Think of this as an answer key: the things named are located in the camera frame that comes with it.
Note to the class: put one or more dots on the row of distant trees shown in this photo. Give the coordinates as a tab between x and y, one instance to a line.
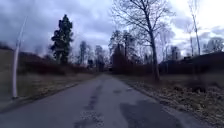
99	57

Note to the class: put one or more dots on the grey asphalt path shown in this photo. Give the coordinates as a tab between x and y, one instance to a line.
110	106

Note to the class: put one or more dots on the tall bare branching tree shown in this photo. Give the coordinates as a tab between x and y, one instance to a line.
154	53

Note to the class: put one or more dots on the tall dark conifer tree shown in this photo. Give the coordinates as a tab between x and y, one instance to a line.
61	36

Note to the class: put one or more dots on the dark bushes on slope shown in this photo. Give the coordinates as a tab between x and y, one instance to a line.
43	67

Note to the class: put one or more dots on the dry grass verge with leaves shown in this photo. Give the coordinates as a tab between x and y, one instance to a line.
193	97

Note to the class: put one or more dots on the dark hedge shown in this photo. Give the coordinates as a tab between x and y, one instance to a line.
200	63

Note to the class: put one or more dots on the thin bare tree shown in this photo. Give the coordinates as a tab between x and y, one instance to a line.
196	36

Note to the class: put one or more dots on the street lamp pole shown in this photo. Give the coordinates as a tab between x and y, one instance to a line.
15	66

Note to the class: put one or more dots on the bare tree behind hedge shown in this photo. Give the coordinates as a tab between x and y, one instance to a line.
215	45

